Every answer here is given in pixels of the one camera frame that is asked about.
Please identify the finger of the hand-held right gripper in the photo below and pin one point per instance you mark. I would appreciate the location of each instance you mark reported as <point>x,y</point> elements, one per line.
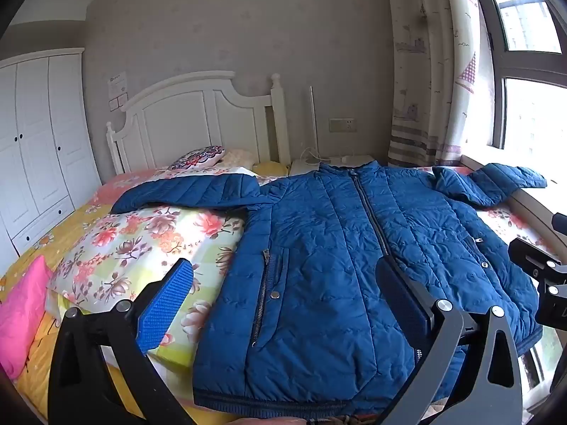
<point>529,254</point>
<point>553,305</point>

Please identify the patterned cushion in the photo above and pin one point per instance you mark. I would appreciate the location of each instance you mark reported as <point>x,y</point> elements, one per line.
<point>199,157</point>

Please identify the white wardrobe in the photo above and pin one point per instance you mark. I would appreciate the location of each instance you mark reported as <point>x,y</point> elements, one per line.
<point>35,141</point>

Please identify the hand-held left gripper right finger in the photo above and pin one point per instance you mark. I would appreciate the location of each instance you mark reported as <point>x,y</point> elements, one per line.
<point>407,305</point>

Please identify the yellow pillow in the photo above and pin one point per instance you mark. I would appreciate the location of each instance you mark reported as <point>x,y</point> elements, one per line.
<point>270,168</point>

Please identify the white stick lamp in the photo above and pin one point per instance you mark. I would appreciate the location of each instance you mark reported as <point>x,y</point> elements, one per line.
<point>312,119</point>

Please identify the cream pillow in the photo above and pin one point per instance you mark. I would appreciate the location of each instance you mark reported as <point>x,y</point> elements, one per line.
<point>239,157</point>

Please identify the wall switch panel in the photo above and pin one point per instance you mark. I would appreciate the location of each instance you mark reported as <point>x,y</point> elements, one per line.
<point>117,104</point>

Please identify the white wall notice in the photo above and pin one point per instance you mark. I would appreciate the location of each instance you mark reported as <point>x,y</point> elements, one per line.
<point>118,84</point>

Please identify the white bed headboard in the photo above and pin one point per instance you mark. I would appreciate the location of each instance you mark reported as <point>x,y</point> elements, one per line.
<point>177,128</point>

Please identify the window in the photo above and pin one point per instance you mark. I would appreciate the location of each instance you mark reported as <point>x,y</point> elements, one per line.
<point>531,115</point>

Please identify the blue quilted jacket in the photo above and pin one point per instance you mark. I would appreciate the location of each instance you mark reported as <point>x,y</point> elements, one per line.
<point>319,252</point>

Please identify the wall socket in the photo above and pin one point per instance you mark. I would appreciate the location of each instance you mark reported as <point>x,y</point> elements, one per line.
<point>342,125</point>

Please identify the white nightstand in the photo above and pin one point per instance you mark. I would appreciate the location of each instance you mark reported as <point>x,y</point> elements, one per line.
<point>305,166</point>

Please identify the printed curtain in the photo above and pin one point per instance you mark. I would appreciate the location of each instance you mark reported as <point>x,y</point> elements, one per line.
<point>421,75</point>

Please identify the pink pillow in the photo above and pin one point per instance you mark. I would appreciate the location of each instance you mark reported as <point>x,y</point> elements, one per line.
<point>22,314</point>

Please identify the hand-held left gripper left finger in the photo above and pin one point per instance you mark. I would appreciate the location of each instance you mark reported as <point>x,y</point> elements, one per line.
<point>164,305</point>

